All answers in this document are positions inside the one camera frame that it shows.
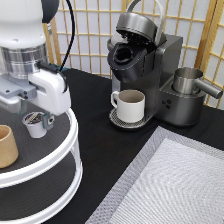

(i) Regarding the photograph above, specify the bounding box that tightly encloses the white two-tier round shelf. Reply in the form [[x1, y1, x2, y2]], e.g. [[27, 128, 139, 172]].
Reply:
[[0, 108, 83, 224]]

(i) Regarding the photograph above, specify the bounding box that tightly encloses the steel milk frother jug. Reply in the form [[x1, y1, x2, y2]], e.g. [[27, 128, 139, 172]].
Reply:
[[173, 67, 223, 99]]

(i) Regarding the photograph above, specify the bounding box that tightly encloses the grey woven placemat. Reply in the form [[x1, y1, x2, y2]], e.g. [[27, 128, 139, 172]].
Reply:
[[85, 127, 224, 224]]

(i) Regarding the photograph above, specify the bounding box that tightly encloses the white coffee pod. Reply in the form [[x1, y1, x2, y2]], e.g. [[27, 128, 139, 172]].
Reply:
[[22, 112, 47, 138]]

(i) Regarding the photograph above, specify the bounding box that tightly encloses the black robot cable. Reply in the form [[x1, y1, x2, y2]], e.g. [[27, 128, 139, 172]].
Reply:
[[37, 0, 76, 93]]

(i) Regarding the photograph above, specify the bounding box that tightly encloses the white ceramic mug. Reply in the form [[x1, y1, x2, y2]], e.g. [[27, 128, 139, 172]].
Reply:
[[111, 90, 145, 123]]

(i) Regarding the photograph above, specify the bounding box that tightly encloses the tan wooden cup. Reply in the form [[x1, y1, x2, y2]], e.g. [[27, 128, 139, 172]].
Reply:
[[0, 125, 18, 168]]

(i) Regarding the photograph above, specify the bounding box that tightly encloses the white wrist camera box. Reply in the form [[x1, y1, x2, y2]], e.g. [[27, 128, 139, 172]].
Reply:
[[28, 69, 71, 116]]

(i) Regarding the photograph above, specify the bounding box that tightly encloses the grey coffee machine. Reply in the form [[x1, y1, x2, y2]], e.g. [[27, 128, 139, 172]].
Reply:
[[107, 0, 205, 130]]

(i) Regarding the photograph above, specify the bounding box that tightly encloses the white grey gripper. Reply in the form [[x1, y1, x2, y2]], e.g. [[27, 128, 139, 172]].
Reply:
[[0, 74, 54, 130]]

